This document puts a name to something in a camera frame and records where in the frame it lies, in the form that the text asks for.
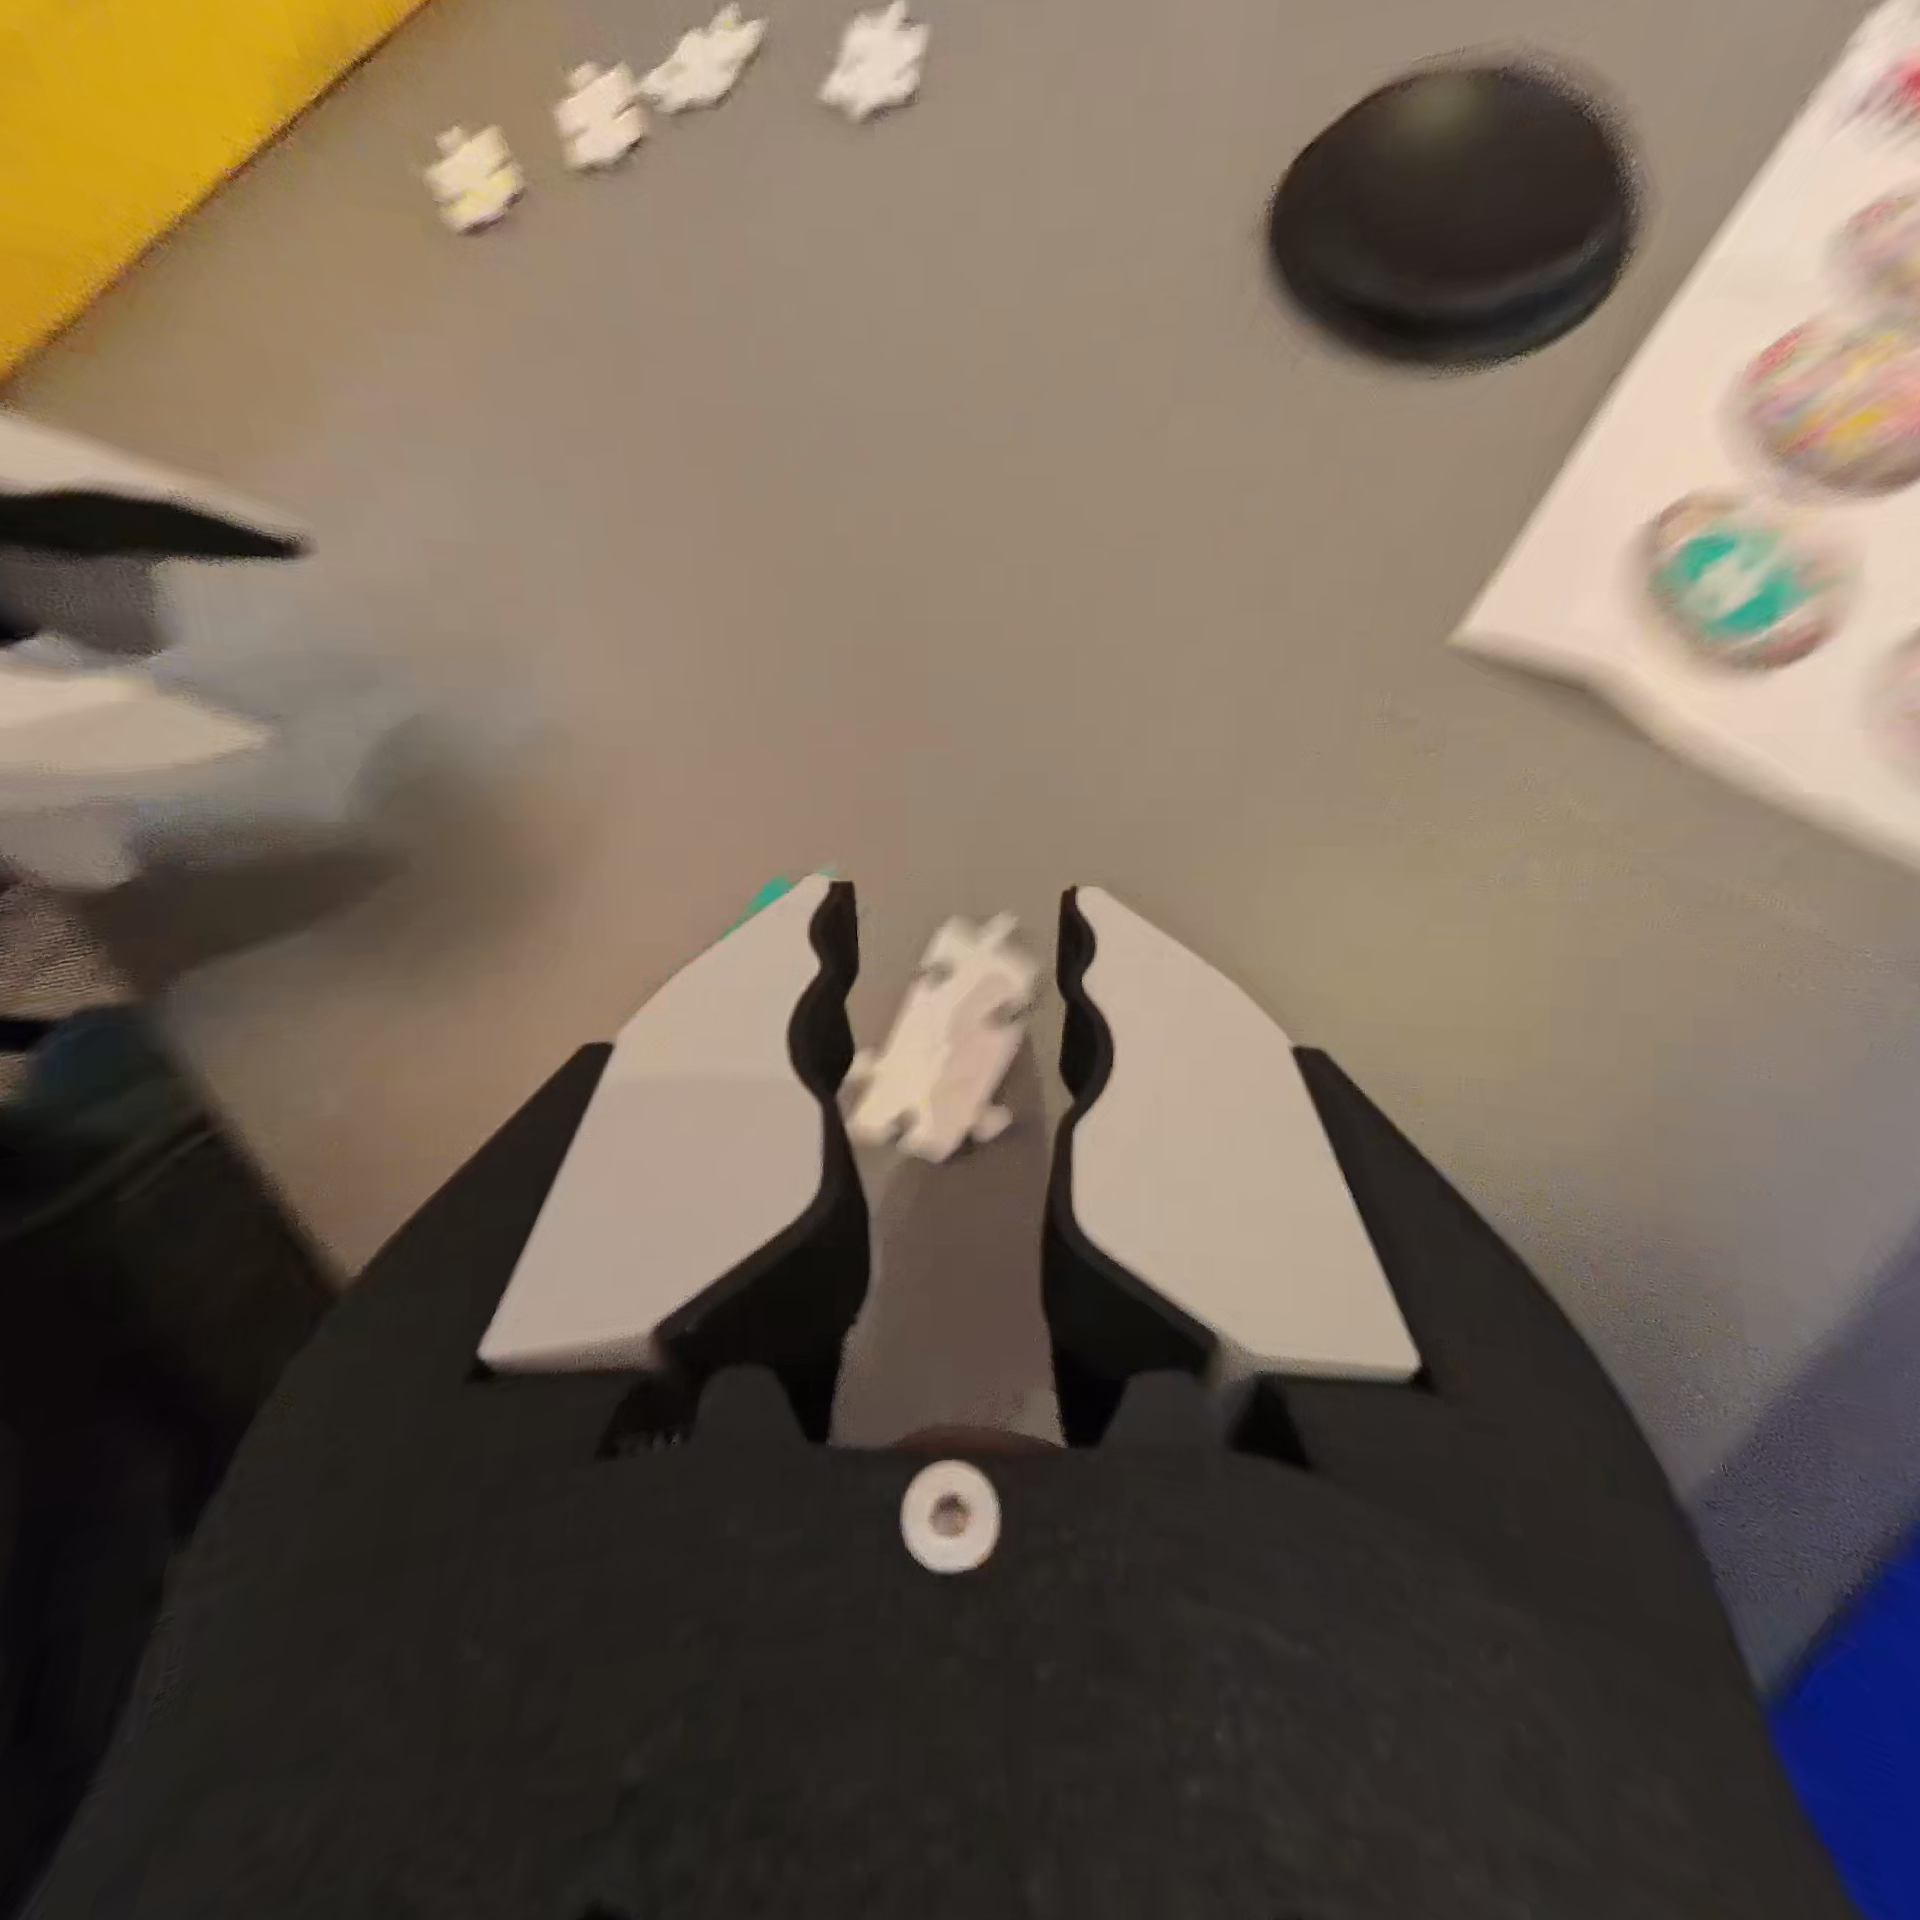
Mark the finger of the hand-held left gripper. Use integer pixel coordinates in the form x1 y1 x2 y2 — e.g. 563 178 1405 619
0 637 273 891
0 420 313 562

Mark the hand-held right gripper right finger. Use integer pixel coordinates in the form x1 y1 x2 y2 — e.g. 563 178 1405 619
1042 886 1423 1448

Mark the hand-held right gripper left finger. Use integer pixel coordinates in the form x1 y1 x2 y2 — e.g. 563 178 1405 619
477 876 872 1448

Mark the yellow plastic bin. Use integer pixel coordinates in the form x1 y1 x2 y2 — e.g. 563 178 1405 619
0 0 430 376

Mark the white printed instruction leaflet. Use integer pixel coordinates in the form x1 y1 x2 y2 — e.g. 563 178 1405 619
1452 0 1920 873

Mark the person's dark grey garment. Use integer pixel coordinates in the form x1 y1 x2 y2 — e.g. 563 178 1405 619
0 1005 337 1920

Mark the blue object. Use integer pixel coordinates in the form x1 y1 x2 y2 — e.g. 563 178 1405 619
1768 1543 1920 1920

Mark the black round stand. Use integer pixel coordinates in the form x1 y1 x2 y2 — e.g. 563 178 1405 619
1264 60 1638 369

